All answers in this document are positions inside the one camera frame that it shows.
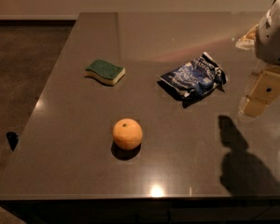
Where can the blue crumpled snack bag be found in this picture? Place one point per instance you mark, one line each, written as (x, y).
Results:
(196, 78)

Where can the orange fruit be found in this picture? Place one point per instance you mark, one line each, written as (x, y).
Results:
(127, 134)

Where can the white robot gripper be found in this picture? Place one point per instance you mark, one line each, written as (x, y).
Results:
(272, 37)

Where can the green and yellow sponge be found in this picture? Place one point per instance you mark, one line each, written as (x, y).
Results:
(105, 72)

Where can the small dark object on floor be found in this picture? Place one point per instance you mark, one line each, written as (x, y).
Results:
(12, 139)

